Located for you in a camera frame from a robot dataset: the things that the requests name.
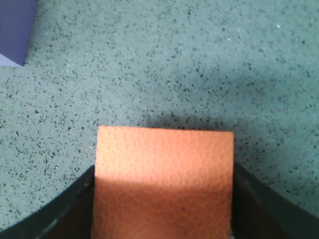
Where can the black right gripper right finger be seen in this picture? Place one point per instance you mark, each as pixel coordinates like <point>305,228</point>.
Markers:
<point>258,212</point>

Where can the orange foam cube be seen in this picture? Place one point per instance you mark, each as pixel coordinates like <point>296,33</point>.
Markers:
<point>157,183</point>

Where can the purple foam cube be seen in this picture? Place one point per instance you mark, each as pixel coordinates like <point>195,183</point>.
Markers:
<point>16,21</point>

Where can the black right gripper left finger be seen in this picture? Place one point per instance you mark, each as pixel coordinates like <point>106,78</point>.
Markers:
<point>68,216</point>

